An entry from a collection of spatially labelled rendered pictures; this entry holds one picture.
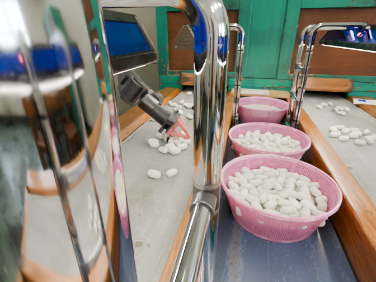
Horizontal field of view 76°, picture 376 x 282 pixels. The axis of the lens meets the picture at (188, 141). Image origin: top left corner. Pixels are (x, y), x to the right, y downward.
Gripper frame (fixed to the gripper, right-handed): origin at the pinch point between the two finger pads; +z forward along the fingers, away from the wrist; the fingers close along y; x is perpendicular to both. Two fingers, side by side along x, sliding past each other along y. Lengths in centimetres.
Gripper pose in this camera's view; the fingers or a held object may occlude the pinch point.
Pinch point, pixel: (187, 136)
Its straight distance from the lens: 82.8
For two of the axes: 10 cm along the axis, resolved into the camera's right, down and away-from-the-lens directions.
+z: 7.7, 6.3, 1.1
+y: 2.1, -4.1, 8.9
